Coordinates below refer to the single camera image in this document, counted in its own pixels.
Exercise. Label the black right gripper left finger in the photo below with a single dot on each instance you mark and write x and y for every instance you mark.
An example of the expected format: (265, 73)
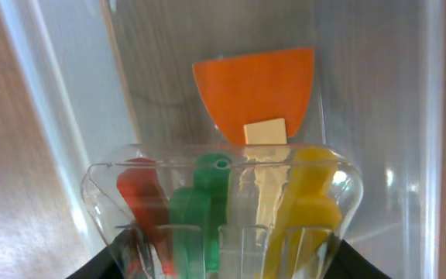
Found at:
(95, 265)

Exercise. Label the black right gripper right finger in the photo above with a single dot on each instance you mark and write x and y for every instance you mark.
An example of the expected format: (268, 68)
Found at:
(347, 263)

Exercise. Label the clear case of screwdrivers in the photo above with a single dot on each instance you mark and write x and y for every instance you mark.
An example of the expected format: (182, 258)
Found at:
(259, 211)

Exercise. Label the orange scraper with wooden handle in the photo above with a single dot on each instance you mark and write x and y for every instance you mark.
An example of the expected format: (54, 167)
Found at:
(246, 89)

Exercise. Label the clear plastic container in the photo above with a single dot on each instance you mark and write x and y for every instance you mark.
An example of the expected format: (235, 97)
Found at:
(103, 74)

